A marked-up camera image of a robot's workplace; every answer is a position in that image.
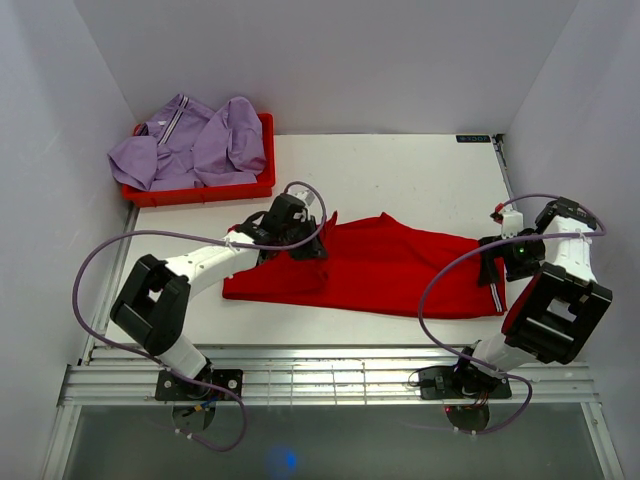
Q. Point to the red plastic bin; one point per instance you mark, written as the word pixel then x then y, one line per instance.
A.
pixel 262 188

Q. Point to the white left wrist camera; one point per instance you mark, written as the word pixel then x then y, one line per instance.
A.
pixel 304 197

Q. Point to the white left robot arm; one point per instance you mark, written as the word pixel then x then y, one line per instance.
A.
pixel 152 304

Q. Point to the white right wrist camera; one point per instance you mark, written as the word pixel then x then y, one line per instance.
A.
pixel 511 221

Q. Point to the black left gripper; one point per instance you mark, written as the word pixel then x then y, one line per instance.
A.
pixel 313 251

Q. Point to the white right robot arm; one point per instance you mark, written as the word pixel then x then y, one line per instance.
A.
pixel 558 309

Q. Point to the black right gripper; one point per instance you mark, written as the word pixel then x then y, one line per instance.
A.
pixel 487 270

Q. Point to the purple shirt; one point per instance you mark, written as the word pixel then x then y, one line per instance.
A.
pixel 187 145

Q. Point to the aluminium table edge rail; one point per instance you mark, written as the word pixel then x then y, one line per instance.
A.
pixel 271 377

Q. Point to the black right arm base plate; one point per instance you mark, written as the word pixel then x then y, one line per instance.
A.
pixel 449 382

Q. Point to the red trousers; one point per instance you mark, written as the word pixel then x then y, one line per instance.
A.
pixel 380 266

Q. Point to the aluminium side table rail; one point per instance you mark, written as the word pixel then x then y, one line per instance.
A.
pixel 498 143

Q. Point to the small dark table label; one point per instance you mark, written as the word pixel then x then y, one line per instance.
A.
pixel 470 138

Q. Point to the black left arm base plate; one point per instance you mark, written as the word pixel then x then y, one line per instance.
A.
pixel 170 388

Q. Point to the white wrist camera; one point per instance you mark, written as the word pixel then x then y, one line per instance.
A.
pixel 304 197
pixel 511 221

